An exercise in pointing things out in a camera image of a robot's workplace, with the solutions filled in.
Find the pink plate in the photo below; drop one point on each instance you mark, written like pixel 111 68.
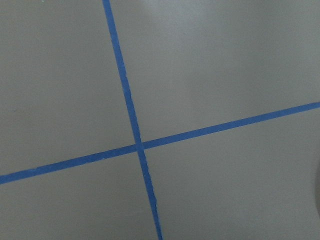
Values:
pixel 317 188

